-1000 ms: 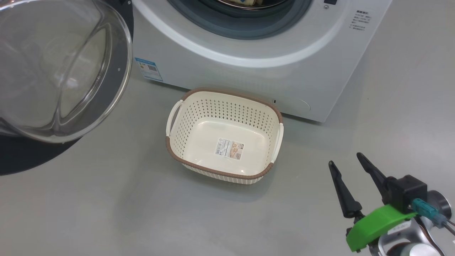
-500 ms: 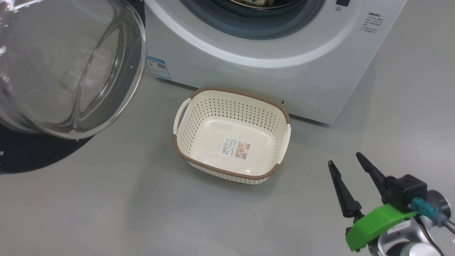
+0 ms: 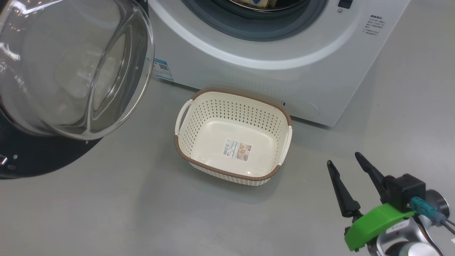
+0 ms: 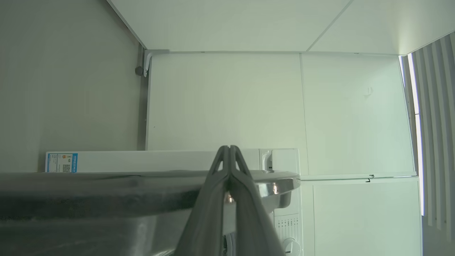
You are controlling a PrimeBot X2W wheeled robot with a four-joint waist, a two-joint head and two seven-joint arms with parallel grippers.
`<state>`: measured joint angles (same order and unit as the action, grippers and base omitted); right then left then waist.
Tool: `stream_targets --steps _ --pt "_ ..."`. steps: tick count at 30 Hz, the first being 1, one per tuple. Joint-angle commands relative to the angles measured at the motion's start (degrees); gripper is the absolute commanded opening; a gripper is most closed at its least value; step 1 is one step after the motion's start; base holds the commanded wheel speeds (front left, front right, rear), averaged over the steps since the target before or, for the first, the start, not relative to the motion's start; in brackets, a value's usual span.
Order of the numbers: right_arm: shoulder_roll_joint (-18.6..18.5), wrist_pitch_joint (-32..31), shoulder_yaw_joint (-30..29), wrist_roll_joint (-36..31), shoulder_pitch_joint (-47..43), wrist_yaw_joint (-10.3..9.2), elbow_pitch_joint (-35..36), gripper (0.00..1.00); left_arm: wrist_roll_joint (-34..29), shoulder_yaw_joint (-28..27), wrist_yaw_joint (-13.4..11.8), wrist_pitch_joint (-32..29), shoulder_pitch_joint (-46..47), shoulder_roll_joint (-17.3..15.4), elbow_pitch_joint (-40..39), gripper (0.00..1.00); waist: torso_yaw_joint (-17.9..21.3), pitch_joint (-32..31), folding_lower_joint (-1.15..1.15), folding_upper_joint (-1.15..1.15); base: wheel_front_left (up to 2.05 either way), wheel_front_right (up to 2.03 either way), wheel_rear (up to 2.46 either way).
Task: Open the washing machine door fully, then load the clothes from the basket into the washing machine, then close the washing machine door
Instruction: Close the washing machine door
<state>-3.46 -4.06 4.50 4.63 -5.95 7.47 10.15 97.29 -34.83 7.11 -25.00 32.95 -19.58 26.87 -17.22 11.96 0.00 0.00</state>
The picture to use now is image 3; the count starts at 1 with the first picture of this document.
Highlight printed basket label sticker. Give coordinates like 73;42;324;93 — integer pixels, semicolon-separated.
222;139;252;161

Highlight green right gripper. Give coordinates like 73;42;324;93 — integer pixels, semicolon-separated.
327;152;416;252

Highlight grey washing machine door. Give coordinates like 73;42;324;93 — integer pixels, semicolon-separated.
0;0;155;179

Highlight black cable with teal connector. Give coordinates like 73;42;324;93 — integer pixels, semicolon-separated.
411;197;455;236

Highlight grey rubber door gasket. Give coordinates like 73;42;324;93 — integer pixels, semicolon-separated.
182;0;327;41

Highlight cream perforated laundry basket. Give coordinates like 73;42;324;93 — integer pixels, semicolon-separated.
174;88;293;186

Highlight white front-load washing machine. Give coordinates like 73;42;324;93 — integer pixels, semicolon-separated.
148;0;411;127

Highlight blue energy label sticker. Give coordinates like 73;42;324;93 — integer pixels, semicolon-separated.
153;59;174;81

